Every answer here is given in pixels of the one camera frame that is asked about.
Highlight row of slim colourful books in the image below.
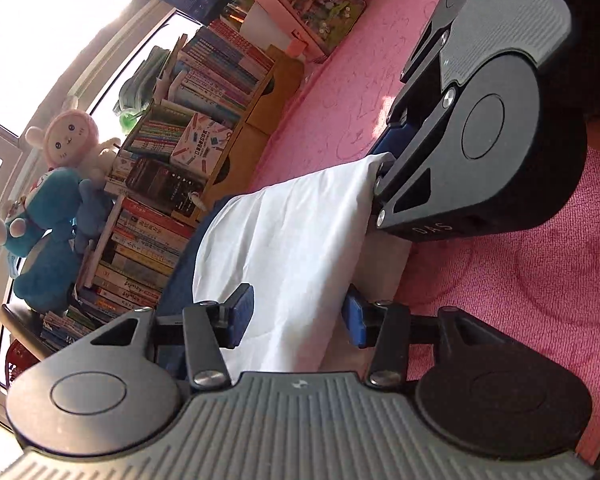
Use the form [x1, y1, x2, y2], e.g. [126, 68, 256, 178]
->
[104, 19, 277, 182]

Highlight pink blanket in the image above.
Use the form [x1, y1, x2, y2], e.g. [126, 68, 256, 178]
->
[250, 0, 600, 466]

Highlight white sheet board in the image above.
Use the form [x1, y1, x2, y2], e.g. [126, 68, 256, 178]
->
[239, 9, 297, 52]

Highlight white and navy jacket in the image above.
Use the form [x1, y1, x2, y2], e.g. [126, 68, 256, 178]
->
[155, 152, 412, 378]

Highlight white printed box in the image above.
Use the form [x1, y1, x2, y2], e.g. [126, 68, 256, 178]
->
[169, 111, 237, 177]

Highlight green folded cloth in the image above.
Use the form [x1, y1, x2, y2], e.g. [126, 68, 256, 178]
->
[116, 44, 172, 112]

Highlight brown board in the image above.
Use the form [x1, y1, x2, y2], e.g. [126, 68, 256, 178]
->
[0, 304, 52, 362]

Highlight stack of thick paperback books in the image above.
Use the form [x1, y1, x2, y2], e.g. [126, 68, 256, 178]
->
[39, 194, 197, 357]

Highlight red plastic basket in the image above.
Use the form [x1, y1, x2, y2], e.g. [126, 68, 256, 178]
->
[4, 339, 42, 387]

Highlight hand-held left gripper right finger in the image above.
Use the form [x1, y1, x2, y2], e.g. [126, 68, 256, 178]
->
[344, 285, 486, 388]

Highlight blue robot cat plush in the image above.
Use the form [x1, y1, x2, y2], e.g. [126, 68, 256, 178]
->
[0, 166, 87, 312]

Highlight pink bunny plush toy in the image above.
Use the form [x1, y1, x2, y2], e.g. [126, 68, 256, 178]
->
[24, 109, 124, 182]

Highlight pink triangular toy house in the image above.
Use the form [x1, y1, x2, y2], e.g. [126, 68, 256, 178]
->
[251, 0, 367, 64]

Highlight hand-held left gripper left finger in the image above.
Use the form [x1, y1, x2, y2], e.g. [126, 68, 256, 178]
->
[90, 284, 255, 392]

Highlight wooden desk organizer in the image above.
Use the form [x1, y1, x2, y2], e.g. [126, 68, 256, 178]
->
[199, 54, 307, 212]

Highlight dark photo print box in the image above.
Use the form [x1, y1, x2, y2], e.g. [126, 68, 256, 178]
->
[129, 156, 207, 212]

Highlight blue long-eared plush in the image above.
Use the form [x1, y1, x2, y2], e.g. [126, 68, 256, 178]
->
[72, 176, 117, 257]

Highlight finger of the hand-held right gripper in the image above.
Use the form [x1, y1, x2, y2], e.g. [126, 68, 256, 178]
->
[367, 10, 451, 158]
[372, 87, 458, 231]

